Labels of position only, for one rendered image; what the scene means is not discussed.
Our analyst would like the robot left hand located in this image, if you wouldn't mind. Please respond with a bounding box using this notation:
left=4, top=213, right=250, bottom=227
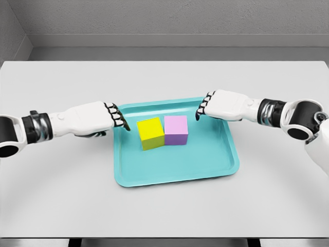
left=72, top=101, right=131, bottom=139

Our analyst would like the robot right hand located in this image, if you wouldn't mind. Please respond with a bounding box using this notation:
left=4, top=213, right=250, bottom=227
left=195, top=89, right=243, bottom=122

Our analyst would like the pink cube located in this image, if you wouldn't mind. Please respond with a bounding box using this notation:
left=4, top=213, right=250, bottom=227
left=163, top=115, right=189, bottom=146

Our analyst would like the yellow cube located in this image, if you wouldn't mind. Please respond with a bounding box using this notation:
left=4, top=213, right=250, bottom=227
left=136, top=117, right=166, bottom=151

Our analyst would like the teal tray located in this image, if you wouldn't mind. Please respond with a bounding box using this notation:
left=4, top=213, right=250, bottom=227
left=113, top=96, right=241, bottom=189

